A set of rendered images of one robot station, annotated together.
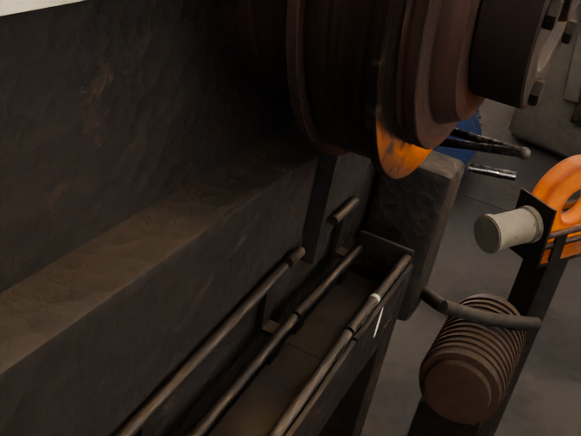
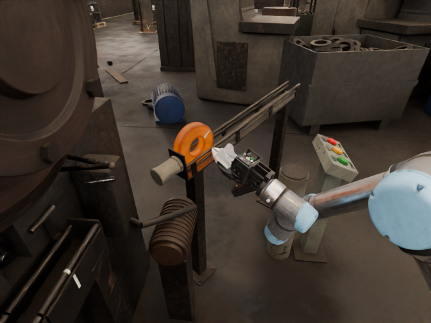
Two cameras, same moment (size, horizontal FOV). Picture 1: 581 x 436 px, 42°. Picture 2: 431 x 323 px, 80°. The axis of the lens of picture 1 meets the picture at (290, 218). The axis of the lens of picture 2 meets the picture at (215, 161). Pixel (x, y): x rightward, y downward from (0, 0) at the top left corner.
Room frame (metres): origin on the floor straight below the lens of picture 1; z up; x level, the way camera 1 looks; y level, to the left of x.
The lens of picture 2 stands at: (0.37, -0.30, 1.15)
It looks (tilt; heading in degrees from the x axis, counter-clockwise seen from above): 34 degrees down; 345
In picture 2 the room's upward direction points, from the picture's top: straight up
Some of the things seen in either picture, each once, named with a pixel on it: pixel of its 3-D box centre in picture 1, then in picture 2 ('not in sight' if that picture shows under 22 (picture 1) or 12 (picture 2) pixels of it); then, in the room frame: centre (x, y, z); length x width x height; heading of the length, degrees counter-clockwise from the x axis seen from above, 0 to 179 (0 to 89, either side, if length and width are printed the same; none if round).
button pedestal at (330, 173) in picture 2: not in sight; (320, 204); (1.10, -1.02, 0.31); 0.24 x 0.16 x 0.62; 159
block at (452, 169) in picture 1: (401, 231); (106, 198); (0.96, -0.16, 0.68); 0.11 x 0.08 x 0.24; 69
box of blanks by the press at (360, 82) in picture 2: not in sight; (336, 80); (2.56, -2.17, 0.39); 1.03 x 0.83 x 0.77; 84
